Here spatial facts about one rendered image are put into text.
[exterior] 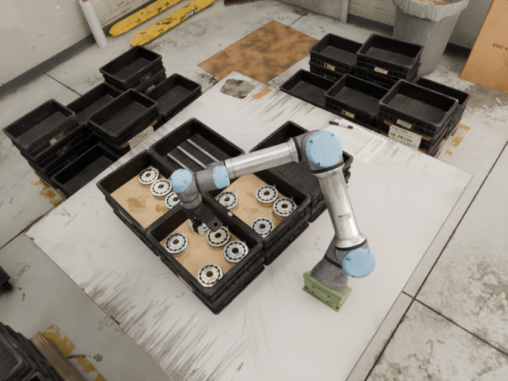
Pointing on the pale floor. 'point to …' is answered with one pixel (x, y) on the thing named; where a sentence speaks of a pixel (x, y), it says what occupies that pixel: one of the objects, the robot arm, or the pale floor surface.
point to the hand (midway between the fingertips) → (209, 230)
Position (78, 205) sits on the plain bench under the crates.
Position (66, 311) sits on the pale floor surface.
